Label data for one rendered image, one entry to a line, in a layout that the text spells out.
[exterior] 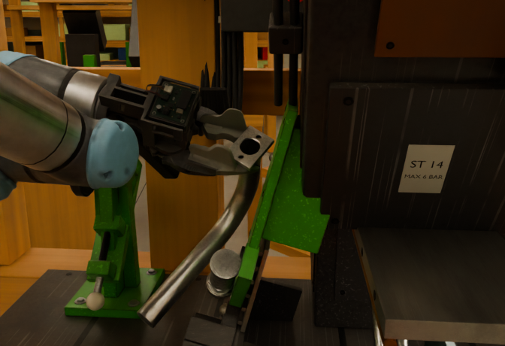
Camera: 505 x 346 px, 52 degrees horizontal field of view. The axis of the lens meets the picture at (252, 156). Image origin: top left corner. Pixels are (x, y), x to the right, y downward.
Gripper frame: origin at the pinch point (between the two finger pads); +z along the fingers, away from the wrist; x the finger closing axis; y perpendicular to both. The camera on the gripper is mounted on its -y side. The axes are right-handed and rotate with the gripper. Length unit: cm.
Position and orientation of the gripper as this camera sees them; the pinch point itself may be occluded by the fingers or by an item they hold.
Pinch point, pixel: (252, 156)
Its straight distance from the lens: 68.8
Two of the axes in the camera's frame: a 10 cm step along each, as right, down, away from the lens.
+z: 9.6, 2.7, -0.3
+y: 1.1, -4.9, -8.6
